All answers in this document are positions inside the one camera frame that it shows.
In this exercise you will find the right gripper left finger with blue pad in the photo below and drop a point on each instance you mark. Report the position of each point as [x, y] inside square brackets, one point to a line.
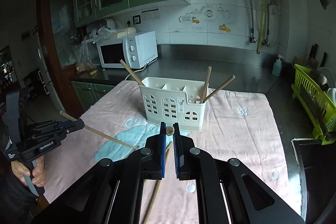
[111, 191]

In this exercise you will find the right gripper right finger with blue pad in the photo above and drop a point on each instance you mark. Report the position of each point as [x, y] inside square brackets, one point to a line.
[228, 191]

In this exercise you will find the wooden chopstick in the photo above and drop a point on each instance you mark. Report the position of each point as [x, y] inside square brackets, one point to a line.
[124, 64]
[226, 83]
[204, 93]
[170, 130]
[65, 115]
[155, 191]

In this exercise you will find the black kitchen sink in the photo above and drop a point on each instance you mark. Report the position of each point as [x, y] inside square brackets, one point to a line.
[316, 168]

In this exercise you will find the person's left hand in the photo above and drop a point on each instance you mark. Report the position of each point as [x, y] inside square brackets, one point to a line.
[39, 174]

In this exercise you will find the green lower cabinet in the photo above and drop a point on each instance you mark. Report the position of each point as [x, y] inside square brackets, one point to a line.
[88, 93]

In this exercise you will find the clear plastic bag with food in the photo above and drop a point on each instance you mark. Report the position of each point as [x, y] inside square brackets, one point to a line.
[86, 53]

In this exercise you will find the cream plastic utensil holder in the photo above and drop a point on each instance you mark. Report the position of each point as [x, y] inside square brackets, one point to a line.
[174, 101]

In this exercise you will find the lime green dish rack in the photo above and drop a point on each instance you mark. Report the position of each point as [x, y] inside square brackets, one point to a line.
[317, 104]

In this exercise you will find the hand soap pump bottle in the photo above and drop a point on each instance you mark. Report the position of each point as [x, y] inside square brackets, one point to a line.
[277, 66]

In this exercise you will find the white microwave oven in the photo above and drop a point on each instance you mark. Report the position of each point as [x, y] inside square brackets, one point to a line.
[136, 50]

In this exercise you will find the wall power socket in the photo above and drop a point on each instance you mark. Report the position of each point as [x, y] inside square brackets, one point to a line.
[136, 19]

